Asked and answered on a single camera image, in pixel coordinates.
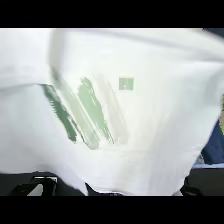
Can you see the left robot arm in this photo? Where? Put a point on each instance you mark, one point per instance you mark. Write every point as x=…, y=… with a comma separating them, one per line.
x=43, y=186

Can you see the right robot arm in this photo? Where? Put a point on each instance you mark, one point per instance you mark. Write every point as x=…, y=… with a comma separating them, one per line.
x=190, y=190

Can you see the white T-shirt green print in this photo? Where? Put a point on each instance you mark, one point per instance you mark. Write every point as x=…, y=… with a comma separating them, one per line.
x=140, y=133

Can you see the blue garment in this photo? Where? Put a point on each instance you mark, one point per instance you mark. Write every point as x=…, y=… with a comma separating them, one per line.
x=215, y=150

